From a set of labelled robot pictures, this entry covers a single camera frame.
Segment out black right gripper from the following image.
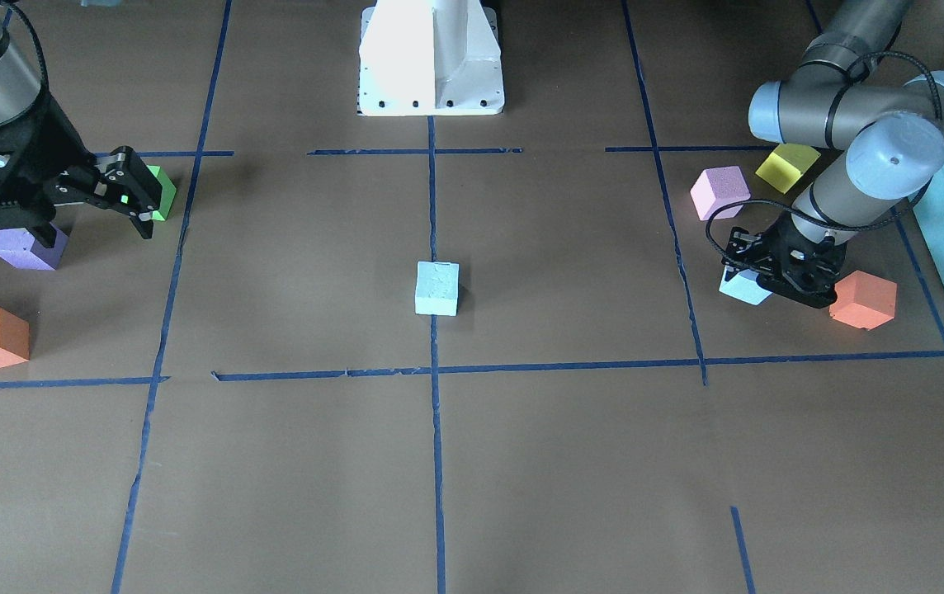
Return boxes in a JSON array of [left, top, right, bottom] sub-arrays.
[[0, 91, 163, 248]]

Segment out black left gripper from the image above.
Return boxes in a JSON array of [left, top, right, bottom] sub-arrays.
[[758, 214, 847, 309]]

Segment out light blue foam block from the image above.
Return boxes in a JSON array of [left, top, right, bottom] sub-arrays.
[[720, 266, 773, 307], [414, 261, 460, 317]]

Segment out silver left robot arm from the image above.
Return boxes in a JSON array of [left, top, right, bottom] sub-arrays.
[[725, 1, 944, 309]]

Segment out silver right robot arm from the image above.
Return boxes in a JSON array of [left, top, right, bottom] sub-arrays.
[[0, 18, 163, 248]]

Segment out green foam block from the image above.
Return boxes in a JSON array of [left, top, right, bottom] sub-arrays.
[[149, 165, 177, 222]]

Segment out yellow foam block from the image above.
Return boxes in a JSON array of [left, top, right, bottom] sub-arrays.
[[755, 144, 820, 193]]

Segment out purple foam block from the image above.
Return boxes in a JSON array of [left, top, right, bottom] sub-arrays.
[[0, 225, 68, 271]]

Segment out light pink foam block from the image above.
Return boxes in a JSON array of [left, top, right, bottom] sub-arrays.
[[690, 166, 751, 222]]

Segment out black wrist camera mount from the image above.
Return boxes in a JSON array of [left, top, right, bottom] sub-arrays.
[[722, 226, 772, 274]]

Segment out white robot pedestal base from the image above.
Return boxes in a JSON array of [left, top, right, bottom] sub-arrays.
[[356, 1, 506, 117]]

